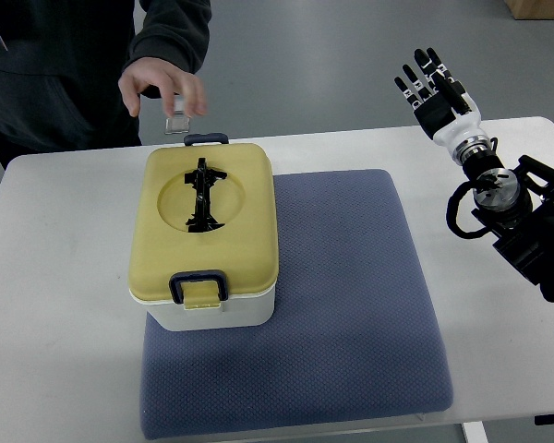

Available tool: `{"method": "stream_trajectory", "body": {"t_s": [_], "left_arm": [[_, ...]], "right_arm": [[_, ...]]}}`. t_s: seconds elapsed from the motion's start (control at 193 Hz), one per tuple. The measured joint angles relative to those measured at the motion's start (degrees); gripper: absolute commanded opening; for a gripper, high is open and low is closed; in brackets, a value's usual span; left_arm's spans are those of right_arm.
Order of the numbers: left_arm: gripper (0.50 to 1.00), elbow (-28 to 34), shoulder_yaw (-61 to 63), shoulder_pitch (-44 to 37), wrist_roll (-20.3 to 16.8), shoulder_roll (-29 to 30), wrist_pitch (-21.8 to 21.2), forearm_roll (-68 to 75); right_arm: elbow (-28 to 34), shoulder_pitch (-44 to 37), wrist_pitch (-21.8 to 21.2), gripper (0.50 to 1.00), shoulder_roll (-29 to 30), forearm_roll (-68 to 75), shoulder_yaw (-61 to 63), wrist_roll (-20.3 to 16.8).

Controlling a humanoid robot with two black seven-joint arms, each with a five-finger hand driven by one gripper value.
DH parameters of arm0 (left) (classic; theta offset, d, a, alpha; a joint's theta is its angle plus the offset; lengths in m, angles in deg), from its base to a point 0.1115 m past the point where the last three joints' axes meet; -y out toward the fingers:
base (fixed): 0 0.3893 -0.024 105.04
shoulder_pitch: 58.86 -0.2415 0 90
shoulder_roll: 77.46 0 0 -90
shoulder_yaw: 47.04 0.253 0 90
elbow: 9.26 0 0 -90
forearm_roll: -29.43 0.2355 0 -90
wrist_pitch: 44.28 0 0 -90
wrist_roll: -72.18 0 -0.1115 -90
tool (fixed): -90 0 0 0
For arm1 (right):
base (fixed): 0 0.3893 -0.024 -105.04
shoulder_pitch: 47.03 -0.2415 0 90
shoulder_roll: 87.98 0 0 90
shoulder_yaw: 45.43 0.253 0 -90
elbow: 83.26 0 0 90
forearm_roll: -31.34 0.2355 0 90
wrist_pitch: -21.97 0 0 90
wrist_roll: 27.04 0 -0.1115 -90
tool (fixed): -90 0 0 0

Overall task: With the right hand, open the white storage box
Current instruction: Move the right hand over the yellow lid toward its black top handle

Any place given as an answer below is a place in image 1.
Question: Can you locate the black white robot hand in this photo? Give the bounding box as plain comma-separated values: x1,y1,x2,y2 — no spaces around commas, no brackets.
394,48,488,162

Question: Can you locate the person's bare hand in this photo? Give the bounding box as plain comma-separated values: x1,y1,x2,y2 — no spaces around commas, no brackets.
118,57,208,117

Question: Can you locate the yellow box lid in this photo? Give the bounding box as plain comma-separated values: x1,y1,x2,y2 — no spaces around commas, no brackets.
128,143,279,308

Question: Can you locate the dark grey sleeve forearm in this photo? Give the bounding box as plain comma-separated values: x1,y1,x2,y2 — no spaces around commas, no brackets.
125,0,212,74

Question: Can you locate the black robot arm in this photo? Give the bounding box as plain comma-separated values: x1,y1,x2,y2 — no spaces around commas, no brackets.
446,137,554,303

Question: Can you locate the brown cardboard box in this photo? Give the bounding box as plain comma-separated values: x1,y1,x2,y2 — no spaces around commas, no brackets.
504,0,554,20

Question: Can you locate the white storage box base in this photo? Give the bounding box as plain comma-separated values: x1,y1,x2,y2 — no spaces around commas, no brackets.
141,283,276,331

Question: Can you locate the metal floor plate far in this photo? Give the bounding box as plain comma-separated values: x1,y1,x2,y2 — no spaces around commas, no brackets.
174,95,185,114

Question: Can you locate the metal floor plate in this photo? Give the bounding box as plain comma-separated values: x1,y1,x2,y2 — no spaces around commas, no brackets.
174,95,185,114
164,115,190,135

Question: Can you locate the metal floor plate near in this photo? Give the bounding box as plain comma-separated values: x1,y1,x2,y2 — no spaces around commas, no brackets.
164,115,190,135

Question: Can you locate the person's dark hoodie torso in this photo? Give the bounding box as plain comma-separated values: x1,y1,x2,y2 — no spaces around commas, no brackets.
0,1,139,165

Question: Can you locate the blue grey cushion mat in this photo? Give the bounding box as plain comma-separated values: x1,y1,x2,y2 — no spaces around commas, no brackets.
140,169,453,439

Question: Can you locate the white table leg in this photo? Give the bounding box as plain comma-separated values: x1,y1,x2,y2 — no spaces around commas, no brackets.
462,421,488,443

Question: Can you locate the black bracket at table edge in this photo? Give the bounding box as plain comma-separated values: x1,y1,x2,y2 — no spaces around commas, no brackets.
534,414,554,425

